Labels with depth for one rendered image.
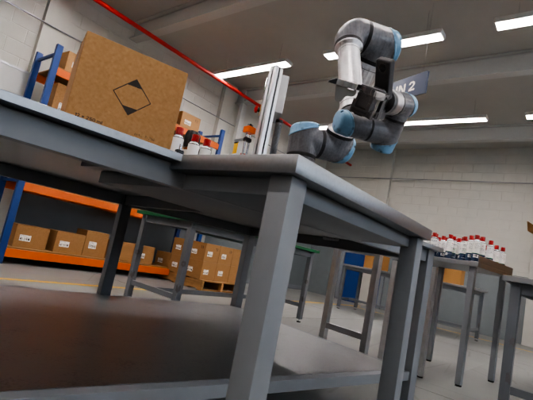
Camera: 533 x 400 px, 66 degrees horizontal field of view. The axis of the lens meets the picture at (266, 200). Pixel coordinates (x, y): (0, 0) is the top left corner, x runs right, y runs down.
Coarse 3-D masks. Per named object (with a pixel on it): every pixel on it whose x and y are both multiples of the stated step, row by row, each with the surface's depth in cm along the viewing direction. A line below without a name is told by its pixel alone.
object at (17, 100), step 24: (0, 96) 80; (48, 120) 90; (72, 120) 89; (0, 144) 142; (24, 144) 132; (120, 144) 101; (144, 144) 100; (48, 168) 187; (72, 168) 169; (120, 192) 236; (216, 216) 269
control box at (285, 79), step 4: (284, 76) 196; (288, 76) 196; (284, 80) 196; (288, 80) 196; (280, 84) 195; (284, 84) 195; (280, 88) 195; (284, 88) 195; (280, 92) 195; (284, 92) 195; (280, 96) 195; (284, 96) 195; (280, 100) 194; (284, 100) 195; (276, 104) 194; (280, 104) 194; (260, 108) 204; (276, 108) 194; (280, 108) 194; (260, 112) 200; (276, 112) 194; (280, 112) 194; (276, 116) 199; (280, 116) 198
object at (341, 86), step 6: (336, 78) 110; (336, 84) 112; (342, 84) 111; (348, 84) 112; (354, 84) 112; (336, 90) 113; (342, 90) 113; (348, 90) 113; (354, 90) 114; (336, 96) 113; (342, 96) 114
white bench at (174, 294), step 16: (144, 224) 359; (160, 224) 347; (176, 224) 333; (192, 224) 320; (144, 240) 360; (192, 240) 321; (240, 240) 365; (256, 240) 382; (128, 288) 351; (144, 288) 339; (160, 288) 340; (176, 288) 314; (304, 288) 450; (304, 304) 449
